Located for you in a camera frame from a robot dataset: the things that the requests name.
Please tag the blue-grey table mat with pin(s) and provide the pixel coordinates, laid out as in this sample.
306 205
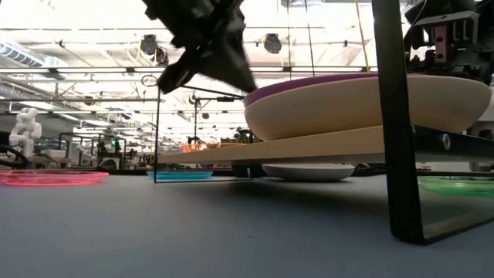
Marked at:
231 231

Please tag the pink translucent plate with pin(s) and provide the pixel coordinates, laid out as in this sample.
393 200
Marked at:
54 178

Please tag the large beige bowl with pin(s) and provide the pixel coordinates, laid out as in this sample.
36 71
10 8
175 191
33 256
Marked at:
328 112

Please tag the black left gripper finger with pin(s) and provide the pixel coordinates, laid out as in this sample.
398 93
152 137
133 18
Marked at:
231 58
175 75

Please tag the blue translucent plate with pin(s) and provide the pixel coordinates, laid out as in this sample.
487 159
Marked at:
179 175

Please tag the white plate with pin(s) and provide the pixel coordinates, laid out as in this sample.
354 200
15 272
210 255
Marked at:
308 172

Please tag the succulent plant in pot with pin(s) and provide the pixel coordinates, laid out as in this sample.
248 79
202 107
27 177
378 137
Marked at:
247 136

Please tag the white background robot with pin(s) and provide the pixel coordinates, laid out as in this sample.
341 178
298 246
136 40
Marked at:
25 131

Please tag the green translucent plate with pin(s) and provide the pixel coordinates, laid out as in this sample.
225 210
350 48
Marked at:
459 187

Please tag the purple plate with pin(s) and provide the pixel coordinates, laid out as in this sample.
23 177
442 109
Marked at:
308 83

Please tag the ceiling light strip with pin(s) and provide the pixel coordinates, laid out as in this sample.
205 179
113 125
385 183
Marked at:
77 70

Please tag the wooden shelf with black frames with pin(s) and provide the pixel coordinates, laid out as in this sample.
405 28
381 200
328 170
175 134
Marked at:
308 146

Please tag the orange translucent plate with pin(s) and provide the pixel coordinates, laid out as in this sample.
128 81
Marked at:
200 146

